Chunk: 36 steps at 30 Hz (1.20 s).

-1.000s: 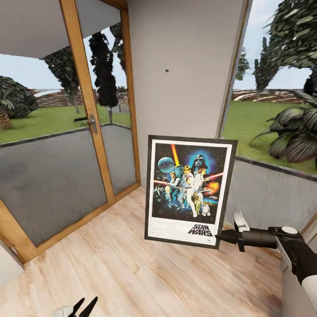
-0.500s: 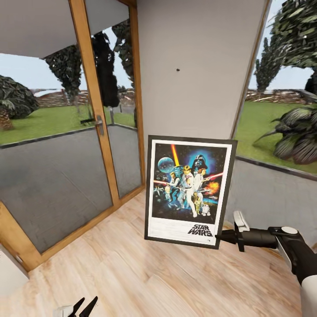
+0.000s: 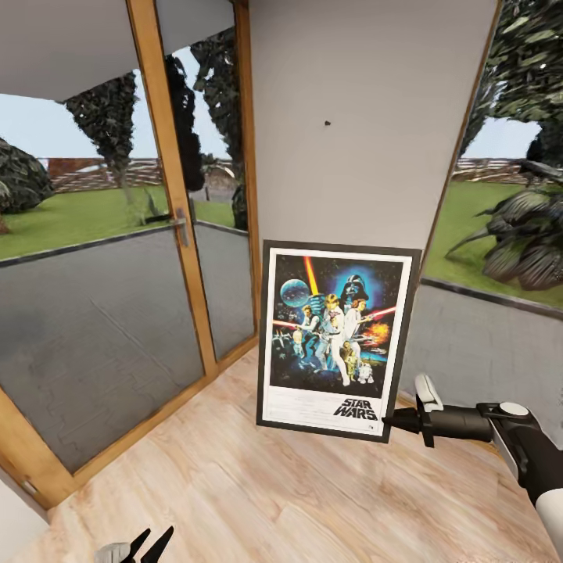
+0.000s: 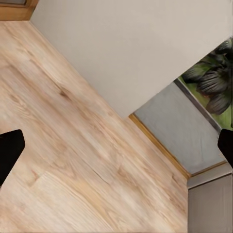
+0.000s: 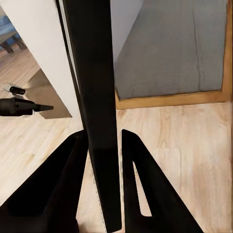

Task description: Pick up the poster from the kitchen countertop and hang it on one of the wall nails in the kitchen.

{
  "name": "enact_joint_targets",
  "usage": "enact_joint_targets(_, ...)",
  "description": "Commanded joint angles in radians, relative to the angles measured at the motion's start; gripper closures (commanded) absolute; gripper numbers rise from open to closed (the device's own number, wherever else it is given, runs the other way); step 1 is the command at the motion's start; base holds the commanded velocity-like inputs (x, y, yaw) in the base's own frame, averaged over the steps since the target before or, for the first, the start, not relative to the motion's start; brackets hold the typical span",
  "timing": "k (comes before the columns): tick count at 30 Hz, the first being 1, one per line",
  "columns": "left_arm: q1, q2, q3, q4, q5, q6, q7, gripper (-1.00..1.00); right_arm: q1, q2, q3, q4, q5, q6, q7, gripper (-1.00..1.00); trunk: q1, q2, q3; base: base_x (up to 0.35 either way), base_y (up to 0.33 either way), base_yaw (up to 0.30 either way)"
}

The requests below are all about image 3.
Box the poster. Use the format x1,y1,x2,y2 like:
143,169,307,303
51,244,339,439
256,239,422,444

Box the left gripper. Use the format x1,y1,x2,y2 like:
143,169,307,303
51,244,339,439
121,526,174,563

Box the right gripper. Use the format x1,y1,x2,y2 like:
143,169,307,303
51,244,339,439
382,394,467,448

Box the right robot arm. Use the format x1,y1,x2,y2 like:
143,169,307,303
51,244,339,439
382,374,563,563

